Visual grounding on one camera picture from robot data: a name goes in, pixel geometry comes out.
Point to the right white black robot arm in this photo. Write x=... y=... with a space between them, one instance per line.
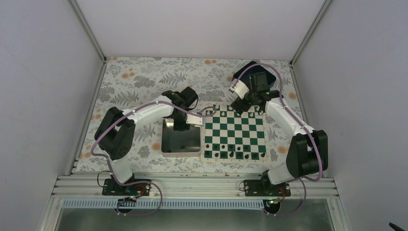
x=307 y=157

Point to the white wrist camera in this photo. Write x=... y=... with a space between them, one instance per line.
x=194 y=120
x=239 y=88

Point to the dark blue square bin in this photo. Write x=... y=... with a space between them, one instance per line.
x=271 y=79

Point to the green white chess board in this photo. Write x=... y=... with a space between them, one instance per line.
x=243 y=133

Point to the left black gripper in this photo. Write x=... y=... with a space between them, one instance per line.
x=177 y=126

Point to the floral patterned table mat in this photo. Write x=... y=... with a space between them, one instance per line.
x=129 y=82

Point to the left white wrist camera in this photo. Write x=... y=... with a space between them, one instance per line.
x=194 y=120

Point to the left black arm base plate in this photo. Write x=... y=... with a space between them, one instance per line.
x=112 y=188

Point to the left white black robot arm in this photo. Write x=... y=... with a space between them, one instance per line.
x=115 y=133

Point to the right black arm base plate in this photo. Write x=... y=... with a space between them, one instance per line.
x=254 y=188

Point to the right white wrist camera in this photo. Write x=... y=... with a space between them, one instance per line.
x=239 y=88

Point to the metal tin of chess pieces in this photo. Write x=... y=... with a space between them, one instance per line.
x=175 y=144

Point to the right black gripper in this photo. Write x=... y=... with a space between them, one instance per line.
x=238 y=102

